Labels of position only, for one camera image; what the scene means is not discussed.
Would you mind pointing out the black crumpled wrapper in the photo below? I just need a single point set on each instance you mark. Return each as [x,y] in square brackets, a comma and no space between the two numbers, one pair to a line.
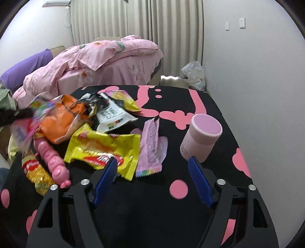
[91,99]

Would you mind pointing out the long pink wrapper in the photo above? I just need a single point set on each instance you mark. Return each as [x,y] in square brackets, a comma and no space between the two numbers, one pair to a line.
[149,147]

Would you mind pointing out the orange snack packet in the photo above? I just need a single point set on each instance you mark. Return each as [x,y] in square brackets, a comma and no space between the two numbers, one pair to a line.
[59,121]

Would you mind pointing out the colourful candy packet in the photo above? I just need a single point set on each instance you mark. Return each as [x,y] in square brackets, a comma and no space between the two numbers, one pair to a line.
[22,130]

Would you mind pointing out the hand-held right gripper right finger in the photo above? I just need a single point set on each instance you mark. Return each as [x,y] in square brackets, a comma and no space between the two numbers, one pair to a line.
[200,183]

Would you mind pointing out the yellow plastic bag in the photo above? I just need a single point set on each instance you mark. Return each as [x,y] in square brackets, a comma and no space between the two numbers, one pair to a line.
[13,152]

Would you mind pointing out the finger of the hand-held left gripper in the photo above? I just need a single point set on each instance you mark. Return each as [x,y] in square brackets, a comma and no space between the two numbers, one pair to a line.
[14,115]

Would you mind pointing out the white air conditioner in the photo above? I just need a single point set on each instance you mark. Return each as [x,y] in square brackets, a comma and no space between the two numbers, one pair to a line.
[57,3]

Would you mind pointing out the white plastic bag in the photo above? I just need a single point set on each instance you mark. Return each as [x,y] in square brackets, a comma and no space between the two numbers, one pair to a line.
[194,74]

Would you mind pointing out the pink cup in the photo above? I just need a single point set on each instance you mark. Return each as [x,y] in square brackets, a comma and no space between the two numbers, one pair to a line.
[200,143]

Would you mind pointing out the beige headboard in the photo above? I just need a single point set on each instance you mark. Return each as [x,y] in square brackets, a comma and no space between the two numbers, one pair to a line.
[57,50]

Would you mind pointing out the pink floral quilt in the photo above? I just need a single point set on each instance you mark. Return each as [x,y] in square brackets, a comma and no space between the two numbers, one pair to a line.
[95,59]

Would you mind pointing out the black pink patterned tablecloth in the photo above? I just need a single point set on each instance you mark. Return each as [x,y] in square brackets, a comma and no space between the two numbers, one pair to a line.
[147,202]

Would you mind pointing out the white pleated curtain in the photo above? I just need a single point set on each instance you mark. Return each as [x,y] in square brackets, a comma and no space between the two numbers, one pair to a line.
[166,28]

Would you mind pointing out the small white wall socket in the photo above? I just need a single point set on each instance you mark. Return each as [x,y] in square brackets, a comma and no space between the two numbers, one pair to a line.
[227,25]

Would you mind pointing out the large yellow snack packet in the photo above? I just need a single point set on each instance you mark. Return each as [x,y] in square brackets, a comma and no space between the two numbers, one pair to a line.
[100,147]

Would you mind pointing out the green cloth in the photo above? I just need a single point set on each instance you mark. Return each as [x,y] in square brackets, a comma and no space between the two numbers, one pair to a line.
[6,100]

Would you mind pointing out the purple pillow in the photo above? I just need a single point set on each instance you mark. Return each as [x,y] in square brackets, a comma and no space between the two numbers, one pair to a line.
[23,66]

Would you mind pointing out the small yellow red packet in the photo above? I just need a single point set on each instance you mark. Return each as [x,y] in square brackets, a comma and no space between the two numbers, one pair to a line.
[35,171]

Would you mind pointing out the white milk carton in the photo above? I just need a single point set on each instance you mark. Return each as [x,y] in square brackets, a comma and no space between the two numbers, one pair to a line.
[112,115]

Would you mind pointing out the person's jeans leg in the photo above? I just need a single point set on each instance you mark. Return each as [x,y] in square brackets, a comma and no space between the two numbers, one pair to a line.
[2,177]

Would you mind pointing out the pink plastic toy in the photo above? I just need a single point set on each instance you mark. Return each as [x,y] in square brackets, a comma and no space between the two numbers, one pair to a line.
[52,159]

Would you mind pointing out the yellow and pink wrapper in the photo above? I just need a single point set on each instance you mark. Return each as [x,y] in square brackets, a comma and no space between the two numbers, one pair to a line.
[124,100]

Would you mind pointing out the large white wall socket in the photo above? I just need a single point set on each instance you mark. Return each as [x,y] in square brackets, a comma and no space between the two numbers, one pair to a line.
[242,23]

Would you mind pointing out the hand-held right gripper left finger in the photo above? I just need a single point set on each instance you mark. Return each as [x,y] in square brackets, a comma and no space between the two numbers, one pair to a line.
[106,181]

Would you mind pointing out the translucent pink wrapper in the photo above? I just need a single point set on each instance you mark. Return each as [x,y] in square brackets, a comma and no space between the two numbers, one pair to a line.
[164,147]

